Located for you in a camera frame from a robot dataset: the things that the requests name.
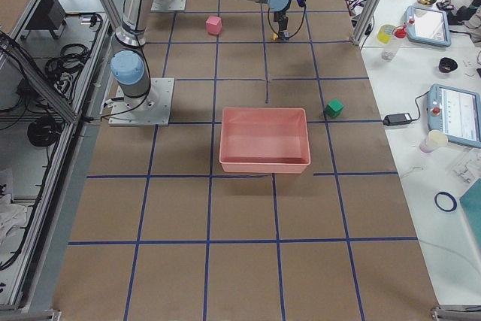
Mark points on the yellow tape roll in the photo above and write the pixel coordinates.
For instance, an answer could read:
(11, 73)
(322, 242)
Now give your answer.
(385, 33)

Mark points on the translucent plastic cup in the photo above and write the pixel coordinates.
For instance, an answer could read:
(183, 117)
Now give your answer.
(433, 140)

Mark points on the teach pendant tablet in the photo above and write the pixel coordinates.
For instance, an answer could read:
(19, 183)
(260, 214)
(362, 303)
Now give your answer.
(456, 113)
(427, 26)

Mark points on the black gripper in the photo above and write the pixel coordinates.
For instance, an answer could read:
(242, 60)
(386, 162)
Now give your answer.
(281, 17)

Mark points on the teal book corner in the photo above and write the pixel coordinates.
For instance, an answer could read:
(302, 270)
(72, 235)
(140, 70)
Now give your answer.
(471, 205)

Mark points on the clear plastic bag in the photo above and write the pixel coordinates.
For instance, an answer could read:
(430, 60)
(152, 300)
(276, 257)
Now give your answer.
(466, 166)

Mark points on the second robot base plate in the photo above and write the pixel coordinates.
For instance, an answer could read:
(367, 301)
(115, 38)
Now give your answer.
(168, 5)

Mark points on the clear plastic bottle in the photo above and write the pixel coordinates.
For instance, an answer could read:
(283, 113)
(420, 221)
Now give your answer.
(396, 40)

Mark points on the black round cap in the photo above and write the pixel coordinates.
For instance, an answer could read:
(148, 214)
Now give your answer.
(447, 65)

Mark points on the black power adapter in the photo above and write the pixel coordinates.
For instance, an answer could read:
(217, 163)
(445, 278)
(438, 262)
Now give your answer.
(400, 119)

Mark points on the green foam cube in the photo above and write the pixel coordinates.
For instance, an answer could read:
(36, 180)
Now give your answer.
(333, 108)

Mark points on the left aluminium frame rail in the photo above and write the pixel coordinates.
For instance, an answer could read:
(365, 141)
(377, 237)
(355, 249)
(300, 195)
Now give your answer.
(34, 174)

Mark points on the pink plastic bin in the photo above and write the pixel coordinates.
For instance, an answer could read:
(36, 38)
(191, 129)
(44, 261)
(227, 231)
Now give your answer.
(264, 140)

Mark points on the far teach pendant tablet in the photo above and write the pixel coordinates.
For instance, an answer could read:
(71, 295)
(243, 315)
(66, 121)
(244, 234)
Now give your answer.
(427, 26)

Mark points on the robot arm base plate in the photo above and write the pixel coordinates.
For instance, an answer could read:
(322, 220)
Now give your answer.
(155, 110)

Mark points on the pink foam cube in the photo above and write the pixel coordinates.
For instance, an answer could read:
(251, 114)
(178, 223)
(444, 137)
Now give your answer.
(213, 25)

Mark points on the near teach pendant tablet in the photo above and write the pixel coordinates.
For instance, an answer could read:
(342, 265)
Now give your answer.
(456, 113)

